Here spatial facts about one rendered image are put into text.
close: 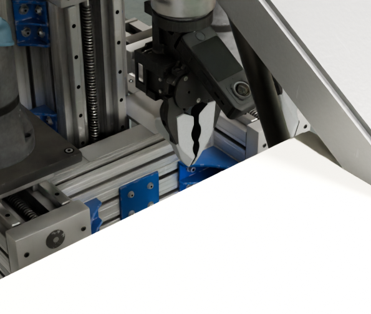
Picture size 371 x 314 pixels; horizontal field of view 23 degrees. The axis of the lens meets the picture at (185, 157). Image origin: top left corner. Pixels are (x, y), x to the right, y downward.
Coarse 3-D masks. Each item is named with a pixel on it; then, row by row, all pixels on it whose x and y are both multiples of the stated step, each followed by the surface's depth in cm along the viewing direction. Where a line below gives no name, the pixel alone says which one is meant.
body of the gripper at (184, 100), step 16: (160, 16) 104; (208, 16) 104; (160, 32) 108; (176, 32) 105; (144, 48) 111; (160, 48) 109; (144, 64) 110; (160, 64) 107; (176, 64) 107; (144, 80) 113; (160, 80) 109; (176, 80) 106; (192, 80) 107; (160, 96) 111; (176, 96) 107; (192, 96) 109; (208, 96) 110
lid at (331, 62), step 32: (224, 0) 59; (256, 0) 56; (288, 0) 56; (320, 0) 57; (352, 0) 58; (256, 32) 57; (288, 32) 55; (320, 32) 56; (352, 32) 57; (288, 64) 56; (320, 64) 54; (352, 64) 55; (320, 96) 55; (352, 96) 54; (320, 128) 56; (352, 128) 54; (352, 160) 55
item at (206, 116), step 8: (200, 104) 112; (208, 104) 112; (192, 112) 112; (200, 112) 112; (208, 112) 112; (200, 120) 112; (208, 120) 113; (200, 128) 113; (208, 128) 114; (192, 136) 114; (200, 136) 114; (208, 136) 115; (200, 144) 114; (200, 152) 115
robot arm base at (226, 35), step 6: (216, 30) 166; (222, 30) 166; (228, 30) 167; (222, 36) 167; (228, 36) 167; (228, 42) 168; (234, 42) 168; (228, 48) 168; (234, 48) 168; (234, 54) 169; (240, 60) 170
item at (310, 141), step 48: (288, 144) 58; (192, 192) 54; (240, 192) 54; (288, 192) 54; (336, 192) 54; (96, 240) 50; (144, 240) 50; (192, 240) 50; (240, 240) 50; (288, 240) 50; (336, 240) 50; (0, 288) 47; (48, 288) 47; (96, 288) 47; (144, 288) 47; (192, 288) 47; (240, 288) 47; (288, 288) 47; (336, 288) 47
